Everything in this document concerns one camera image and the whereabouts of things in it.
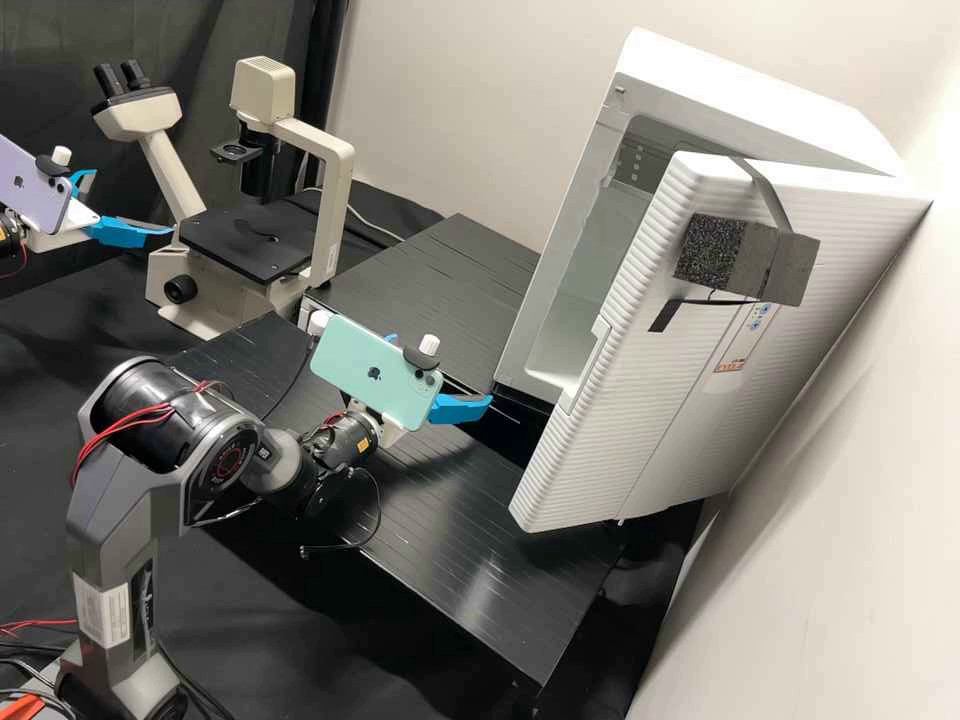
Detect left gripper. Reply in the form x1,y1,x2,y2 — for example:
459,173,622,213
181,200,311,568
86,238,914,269
28,169,177,254

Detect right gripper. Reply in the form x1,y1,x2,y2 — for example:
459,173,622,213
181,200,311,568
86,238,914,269
346,332,495,451

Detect black platform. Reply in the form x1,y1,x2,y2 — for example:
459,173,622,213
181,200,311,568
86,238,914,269
168,313,628,688
299,212,543,399

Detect cream microscope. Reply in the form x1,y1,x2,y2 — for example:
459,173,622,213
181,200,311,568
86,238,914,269
92,58,358,339

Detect right wrist camera phone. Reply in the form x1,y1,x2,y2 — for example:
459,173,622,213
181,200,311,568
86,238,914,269
309,312,445,434

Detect wrist camera phone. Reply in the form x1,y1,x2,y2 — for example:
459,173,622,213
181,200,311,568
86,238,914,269
0,133,79,235
309,312,445,434

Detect left wrist camera phone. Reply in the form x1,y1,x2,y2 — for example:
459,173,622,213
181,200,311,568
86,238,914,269
0,133,79,235

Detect white cable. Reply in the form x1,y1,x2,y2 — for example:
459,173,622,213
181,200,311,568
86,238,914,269
346,203,400,235

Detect black cable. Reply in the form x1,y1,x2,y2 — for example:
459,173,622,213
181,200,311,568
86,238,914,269
298,464,384,561

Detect red wire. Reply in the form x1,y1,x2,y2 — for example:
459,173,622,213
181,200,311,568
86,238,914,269
0,617,81,640

